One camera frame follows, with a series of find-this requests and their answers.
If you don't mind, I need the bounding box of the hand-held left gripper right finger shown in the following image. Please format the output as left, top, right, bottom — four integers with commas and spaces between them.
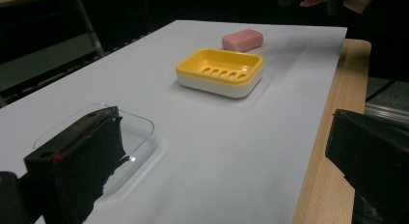
325, 108, 409, 224

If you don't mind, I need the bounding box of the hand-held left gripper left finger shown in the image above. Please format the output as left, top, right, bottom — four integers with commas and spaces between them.
23, 105, 127, 224

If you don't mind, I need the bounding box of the clear plastic soap dish lid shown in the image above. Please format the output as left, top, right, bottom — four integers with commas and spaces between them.
32, 102, 159, 199

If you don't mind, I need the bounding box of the pink soap bar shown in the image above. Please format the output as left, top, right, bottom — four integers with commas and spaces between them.
221, 28, 264, 53

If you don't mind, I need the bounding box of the yellow and white soap dish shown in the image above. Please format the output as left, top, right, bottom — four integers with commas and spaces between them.
175, 47, 265, 99

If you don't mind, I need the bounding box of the metal shelf rack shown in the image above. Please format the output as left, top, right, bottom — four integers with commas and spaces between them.
0, 0, 106, 107

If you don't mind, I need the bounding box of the white paper sheet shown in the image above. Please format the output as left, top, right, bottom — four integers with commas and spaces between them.
0, 19, 348, 224

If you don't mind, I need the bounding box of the black cable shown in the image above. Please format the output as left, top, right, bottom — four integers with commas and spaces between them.
366, 79, 399, 102

